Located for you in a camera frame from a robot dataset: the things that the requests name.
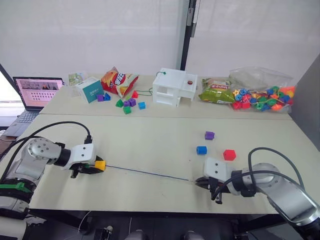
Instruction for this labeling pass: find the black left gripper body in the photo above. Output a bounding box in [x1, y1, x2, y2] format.
[70, 161, 97, 176]

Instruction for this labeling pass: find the blue lace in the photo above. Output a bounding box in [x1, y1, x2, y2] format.
[104, 164, 196, 182]

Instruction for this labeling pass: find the illustrated card box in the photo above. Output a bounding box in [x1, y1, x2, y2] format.
[67, 72, 87, 87]

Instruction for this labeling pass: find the black window post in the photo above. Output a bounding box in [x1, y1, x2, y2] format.
[179, 0, 202, 72]

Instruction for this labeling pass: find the green chips bag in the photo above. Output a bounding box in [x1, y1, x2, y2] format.
[198, 77, 237, 105]

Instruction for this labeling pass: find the red hexagonal block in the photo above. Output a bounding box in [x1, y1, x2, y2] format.
[222, 149, 237, 162]

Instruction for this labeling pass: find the dark rounded shape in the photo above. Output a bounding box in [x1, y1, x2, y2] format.
[180, 229, 201, 240]
[126, 229, 149, 240]

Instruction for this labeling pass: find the teal and white box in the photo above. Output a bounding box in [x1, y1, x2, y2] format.
[79, 77, 104, 104]

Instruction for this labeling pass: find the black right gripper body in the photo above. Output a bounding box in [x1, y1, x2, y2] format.
[208, 176, 232, 195]

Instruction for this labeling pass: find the thin white cable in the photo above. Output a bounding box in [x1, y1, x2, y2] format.
[77, 209, 92, 234]

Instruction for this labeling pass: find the red chips bag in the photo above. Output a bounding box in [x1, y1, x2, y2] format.
[100, 66, 140, 99]

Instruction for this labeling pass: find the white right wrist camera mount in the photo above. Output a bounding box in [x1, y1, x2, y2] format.
[203, 157, 236, 185]

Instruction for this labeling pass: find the clear bag of beads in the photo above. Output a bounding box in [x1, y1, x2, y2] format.
[228, 66, 296, 114]

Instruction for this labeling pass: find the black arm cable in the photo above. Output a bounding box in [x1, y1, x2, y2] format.
[211, 147, 306, 201]
[0, 121, 94, 163]

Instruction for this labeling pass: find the open laptop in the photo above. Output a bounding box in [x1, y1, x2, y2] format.
[2, 76, 65, 137]

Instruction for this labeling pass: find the green lace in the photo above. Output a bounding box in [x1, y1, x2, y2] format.
[137, 71, 167, 97]

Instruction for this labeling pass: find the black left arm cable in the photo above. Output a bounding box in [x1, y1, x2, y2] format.
[0, 121, 94, 163]

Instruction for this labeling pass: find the grey partition panel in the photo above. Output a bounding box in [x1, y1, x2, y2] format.
[291, 53, 320, 152]

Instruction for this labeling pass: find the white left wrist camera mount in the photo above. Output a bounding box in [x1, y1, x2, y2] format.
[61, 143, 97, 171]

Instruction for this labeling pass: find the white plastic cabinet model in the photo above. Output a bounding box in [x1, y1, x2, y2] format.
[151, 67, 199, 108]

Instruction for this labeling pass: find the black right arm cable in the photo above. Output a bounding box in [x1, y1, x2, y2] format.
[211, 147, 306, 201]

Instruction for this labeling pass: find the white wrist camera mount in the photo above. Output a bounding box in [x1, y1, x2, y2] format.
[203, 157, 236, 185]
[61, 143, 97, 171]

